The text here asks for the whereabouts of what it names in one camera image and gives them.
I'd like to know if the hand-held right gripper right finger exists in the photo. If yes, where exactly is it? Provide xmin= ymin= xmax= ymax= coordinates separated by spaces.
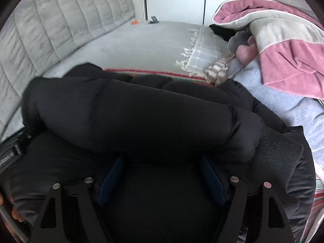
xmin=200 ymin=154 xmax=296 ymax=243

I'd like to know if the light blue blanket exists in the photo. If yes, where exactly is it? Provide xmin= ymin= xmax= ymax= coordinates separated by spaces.
xmin=228 ymin=56 xmax=324 ymax=169

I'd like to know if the grey quilted headboard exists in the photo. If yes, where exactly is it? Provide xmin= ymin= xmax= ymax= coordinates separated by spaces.
xmin=0 ymin=0 xmax=135 ymax=142

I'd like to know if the pink and grey quilt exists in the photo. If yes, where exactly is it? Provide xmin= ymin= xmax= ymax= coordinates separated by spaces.
xmin=212 ymin=0 xmax=324 ymax=100

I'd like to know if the white checked fringed blanket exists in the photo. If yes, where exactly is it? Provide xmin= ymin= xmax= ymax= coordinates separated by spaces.
xmin=175 ymin=27 xmax=229 ymax=78

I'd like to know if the striped cloth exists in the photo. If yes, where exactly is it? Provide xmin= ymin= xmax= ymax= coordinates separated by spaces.
xmin=205 ymin=52 xmax=237 ymax=86

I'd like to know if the person's left hand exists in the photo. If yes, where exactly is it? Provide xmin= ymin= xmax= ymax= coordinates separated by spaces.
xmin=0 ymin=192 xmax=25 ymax=222

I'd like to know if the dark cloth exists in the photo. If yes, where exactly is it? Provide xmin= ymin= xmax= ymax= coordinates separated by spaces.
xmin=209 ymin=23 xmax=238 ymax=42

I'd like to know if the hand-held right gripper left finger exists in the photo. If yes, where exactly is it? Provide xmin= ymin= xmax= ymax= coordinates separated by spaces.
xmin=30 ymin=154 xmax=125 ymax=243

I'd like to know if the grey cloth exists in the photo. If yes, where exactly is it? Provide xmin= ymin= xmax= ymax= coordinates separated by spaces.
xmin=227 ymin=30 xmax=251 ymax=59

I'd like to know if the black puffer jacket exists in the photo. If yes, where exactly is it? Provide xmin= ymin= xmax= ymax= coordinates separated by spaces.
xmin=7 ymin=62 xmax=317 ymax=243

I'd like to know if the white and grey wardrobe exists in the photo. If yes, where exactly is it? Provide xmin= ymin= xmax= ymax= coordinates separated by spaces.
xmin=142 ymin=0 xmax=232 ymax=26

